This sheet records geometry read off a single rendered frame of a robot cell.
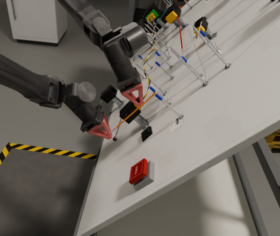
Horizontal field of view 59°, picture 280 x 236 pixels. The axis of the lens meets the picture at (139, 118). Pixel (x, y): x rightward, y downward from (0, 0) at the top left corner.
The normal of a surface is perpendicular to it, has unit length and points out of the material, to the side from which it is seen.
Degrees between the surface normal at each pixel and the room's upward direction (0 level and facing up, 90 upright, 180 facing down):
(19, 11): 90
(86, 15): 41
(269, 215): 0
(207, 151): 53
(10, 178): 0
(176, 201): 0
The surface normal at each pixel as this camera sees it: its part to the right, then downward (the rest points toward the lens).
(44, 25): 0.03, 0.60
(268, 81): -0.72, -0.59
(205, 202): 0.12, -0.80
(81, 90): 0.63, -0.10
